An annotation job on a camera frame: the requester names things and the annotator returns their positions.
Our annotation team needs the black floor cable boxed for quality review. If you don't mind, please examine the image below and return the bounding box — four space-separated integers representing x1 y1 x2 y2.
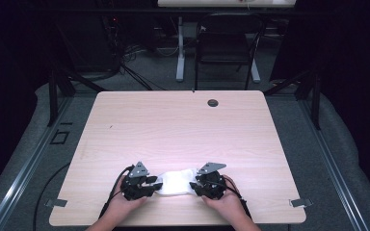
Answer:
32 162 72 231

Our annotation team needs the bundle of floor cables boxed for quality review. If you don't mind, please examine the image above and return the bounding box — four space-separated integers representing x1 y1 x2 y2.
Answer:
119 42 181 91

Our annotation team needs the person's right hand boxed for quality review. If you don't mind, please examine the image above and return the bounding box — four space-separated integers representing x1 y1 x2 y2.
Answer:
201 174 247 223

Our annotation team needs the aluminium floor rail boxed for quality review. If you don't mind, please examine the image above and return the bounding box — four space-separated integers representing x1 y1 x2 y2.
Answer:
0 95 75 231
297 95 370 231

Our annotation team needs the white desk with legs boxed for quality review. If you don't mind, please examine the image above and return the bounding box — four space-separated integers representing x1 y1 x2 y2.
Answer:
157 0 297 84

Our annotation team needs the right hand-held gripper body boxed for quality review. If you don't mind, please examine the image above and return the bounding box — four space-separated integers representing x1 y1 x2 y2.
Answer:
194 162 228 200

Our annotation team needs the grey metal table bracket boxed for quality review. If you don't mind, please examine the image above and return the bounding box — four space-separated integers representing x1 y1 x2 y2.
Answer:
288 197 314 209

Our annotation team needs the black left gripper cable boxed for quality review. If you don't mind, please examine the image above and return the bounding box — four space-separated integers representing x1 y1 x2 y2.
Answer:
97 165 136 220

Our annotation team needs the black metal stand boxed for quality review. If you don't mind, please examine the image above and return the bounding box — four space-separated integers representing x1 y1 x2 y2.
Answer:
46 67 108 127
263 67 323 131

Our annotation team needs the white sock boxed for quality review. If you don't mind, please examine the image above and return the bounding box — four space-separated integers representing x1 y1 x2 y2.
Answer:
154 167 200 196

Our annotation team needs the person's left hand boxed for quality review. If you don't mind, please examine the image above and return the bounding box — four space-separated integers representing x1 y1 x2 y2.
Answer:
106 178 149 223

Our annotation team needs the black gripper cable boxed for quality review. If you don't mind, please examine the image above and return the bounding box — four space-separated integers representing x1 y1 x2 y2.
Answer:
205 178 252 219
97 165 136 220

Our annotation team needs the black computer tower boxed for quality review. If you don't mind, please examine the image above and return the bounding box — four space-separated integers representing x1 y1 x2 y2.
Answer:
73 13 124 73

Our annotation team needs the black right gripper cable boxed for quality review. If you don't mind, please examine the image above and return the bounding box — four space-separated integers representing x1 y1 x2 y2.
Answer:
205 178 252 219

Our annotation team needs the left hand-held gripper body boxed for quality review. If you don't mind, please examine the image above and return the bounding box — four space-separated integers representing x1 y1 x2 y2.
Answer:
119 161 159 202

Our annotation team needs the black folding chair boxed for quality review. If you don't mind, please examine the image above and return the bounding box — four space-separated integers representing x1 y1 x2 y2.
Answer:
193 12 268 91

